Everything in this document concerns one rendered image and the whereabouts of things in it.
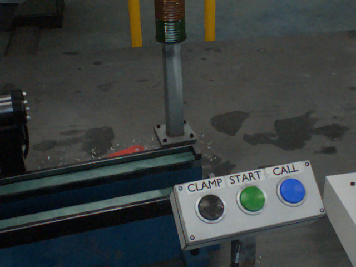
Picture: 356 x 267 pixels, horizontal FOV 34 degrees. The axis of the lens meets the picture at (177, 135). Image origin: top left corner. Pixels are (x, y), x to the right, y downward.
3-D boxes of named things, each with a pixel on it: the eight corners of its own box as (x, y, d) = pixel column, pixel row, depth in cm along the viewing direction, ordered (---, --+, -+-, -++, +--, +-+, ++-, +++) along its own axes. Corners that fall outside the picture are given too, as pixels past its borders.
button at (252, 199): (240, 216, 69) (244, 212, 67) (233, 192, 70) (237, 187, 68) (265, 211, 69) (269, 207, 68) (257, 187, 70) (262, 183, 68)
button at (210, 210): (199, 225, 68) (202, 221, 66) (193, 199, 68) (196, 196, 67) (224, 219, 68) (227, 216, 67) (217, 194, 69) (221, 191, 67)
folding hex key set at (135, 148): (110, 172, 119) (109, 164, 118) (103, 164, 121) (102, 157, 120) (148, 157, 123) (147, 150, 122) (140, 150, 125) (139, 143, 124)
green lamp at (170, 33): (159, 45, 115) (158, 23, 112) (152, 33, 120) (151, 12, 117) (189, 41, 116) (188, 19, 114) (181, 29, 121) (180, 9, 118)
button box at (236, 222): (181, 252, 70) (188, 244, 65) (168, 195, 72) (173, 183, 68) (313, 223, 74) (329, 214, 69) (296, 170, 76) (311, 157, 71)
